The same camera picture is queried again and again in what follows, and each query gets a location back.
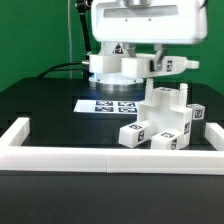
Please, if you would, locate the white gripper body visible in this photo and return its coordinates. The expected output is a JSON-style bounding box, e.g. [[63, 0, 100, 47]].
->
[[91, 0, 207, 44]]

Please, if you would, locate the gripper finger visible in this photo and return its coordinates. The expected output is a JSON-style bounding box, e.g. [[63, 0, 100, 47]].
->
[[150, 44, 167, 72], [125, 43, 136, 57]]

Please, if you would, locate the white chair back part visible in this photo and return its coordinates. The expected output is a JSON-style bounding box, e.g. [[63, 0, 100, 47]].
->
[[89, 54, 199, 78]]

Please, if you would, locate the white chair seat part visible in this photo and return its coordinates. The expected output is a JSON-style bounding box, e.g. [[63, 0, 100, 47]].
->
[[137, 78, 194, 141]]

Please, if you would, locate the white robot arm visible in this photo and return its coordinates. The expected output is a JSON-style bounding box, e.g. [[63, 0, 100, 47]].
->
[[89, 0, 207, 88]]

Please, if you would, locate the black pole with clamp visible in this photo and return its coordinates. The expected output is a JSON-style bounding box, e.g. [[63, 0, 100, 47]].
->
[[75, 0, 93, 59]]

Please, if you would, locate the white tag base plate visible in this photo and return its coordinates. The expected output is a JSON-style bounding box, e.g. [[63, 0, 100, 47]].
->
[[74, 100, 138, 114]]

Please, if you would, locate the black cable bundle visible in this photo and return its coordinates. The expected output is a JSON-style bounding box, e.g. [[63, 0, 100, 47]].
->
[[37, 61, 91, 79]]

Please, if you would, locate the white U-shaped frame fence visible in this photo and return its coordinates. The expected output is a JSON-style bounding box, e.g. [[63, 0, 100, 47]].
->
[[0, 117, 224, 175]]

